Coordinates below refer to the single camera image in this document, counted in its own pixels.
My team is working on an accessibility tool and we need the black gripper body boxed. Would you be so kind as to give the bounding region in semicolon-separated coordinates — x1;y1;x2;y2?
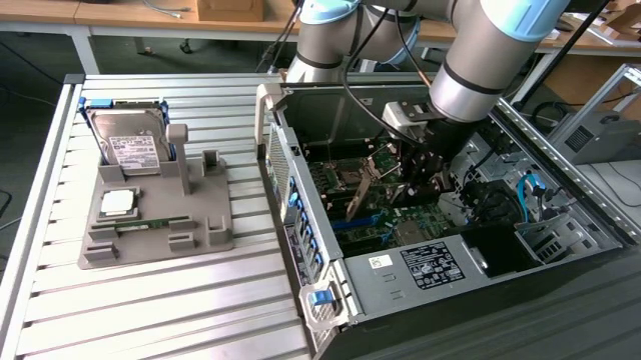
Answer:
399;118;483;199

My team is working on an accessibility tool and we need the green graphics card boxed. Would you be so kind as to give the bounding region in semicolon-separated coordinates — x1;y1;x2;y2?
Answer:
344;168;455;223

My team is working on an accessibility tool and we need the metal socket cover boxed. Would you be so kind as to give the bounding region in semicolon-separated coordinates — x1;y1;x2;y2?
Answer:
363;143;406;178

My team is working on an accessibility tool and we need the green motherboard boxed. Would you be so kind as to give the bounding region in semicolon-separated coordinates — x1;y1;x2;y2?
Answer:
304;140;451;256

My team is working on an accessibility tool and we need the CPU socket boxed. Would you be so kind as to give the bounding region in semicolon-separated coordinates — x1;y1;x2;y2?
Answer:
332;159;372;188

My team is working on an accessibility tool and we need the thin locking lever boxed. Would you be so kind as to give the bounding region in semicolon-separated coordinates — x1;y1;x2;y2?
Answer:
324;133;338;168

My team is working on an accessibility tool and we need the grey chipset heatsink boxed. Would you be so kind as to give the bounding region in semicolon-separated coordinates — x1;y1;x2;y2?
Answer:
394;220;427;242

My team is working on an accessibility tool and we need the blue expansion slot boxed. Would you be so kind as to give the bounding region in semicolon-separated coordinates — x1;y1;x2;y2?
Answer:
330;213;386;233

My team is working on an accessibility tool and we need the open PC case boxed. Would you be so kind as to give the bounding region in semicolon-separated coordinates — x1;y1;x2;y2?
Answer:
254;76;641;360

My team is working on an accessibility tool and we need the grey equipment cabinet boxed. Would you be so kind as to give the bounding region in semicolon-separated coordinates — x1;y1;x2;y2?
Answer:
547;110;641;166

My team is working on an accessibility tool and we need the grey disk bay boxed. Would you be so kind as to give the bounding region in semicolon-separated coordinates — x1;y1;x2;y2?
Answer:
514;213;625;263

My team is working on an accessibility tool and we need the black slanted pole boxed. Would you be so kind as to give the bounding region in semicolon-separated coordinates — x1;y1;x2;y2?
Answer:
510;0;615;112

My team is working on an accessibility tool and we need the cluttered wooden desk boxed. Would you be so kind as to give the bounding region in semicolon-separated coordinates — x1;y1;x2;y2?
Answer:
412;0;641;110

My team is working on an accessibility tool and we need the grey power supply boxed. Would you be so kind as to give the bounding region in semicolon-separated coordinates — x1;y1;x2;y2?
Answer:
342;234;490;317

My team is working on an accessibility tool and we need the blue case latch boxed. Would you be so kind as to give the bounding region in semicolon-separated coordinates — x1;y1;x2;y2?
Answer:
308;290;335;308

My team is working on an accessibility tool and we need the folded brown cardboard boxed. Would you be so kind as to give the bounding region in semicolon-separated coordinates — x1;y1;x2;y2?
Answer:
602;0;641;42

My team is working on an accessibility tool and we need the brown cardboard box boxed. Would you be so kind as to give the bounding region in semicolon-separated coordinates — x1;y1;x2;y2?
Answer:
197;0;266;22

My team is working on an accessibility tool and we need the grey parts rack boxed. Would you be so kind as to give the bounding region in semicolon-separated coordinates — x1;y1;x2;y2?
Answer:
77;123;236;271

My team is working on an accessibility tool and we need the hard disk with blue carrier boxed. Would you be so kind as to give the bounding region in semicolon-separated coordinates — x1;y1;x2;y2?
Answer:
77;96;175;177

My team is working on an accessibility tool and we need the green RAM stick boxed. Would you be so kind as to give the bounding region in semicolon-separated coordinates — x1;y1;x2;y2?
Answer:
113;218;171;230

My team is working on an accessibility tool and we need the silver CPU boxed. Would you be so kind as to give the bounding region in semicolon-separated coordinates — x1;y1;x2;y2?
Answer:
97;189;139;218

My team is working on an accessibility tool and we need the long wooden desk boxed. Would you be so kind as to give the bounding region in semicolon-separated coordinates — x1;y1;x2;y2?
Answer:
0;0;302;74

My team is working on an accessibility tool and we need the blue wire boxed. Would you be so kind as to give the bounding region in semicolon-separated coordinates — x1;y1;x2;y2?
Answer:
517;170;547;227

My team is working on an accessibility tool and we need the black camera cable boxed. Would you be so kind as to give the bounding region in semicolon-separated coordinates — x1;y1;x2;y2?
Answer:
342;0;438;146

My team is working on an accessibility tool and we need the aluminium profile frame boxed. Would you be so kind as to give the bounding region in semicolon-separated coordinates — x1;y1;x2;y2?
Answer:
574;62;641;125

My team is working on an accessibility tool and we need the thin black hanging cable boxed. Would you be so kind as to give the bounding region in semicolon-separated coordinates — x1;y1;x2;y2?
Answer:
254;0;304;75

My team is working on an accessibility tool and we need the grey cable with plug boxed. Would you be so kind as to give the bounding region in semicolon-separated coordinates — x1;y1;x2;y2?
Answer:
139;0;195;19

